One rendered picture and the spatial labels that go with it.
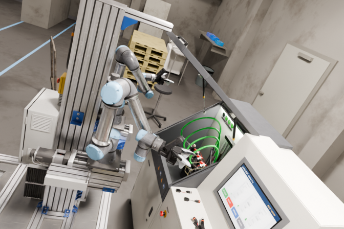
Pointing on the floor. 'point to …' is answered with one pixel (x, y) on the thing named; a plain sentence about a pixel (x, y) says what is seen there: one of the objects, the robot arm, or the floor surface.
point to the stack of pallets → (147, 53)
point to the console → (281, 168)
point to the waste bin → (201, 77)
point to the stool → (159, 101)
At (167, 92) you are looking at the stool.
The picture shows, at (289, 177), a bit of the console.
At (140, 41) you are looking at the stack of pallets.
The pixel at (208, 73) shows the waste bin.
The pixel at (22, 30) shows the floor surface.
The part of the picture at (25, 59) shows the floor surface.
